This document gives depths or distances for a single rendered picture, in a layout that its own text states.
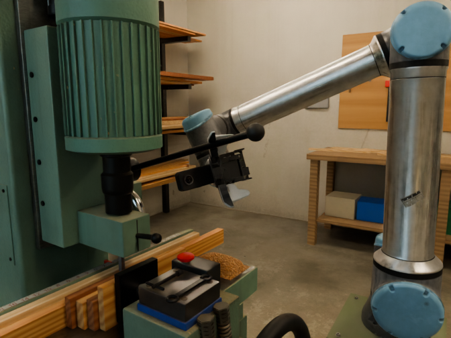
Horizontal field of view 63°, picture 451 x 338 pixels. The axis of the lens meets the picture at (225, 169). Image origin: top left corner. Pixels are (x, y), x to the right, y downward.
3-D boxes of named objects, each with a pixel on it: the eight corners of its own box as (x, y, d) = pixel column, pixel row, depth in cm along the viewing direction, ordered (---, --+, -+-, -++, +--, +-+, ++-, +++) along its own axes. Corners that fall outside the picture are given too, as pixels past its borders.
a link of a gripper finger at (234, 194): (255, 199, 73) (243, 173, 80) (225, 207, 72) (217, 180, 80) (256, 210, 74) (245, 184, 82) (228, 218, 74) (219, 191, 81)
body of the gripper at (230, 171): (243, 145, 81) (237, 150, 93) (206, 155, 80) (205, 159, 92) (253, 180, 81) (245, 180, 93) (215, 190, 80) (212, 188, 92)
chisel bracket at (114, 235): (124, 266, 68) (122, 222, 67) (78, 249, 76) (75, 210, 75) (153, 253, 74) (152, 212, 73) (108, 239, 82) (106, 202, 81)
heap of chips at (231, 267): (230, 280, 81) (230, 268, 80) (186, 266, 88) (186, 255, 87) (250, 266, 88) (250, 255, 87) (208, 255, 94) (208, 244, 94)
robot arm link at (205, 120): (192, 119, 112) (208, 156, 112) (172, 121, 101) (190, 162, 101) (217, 105, 108) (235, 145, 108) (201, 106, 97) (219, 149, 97)
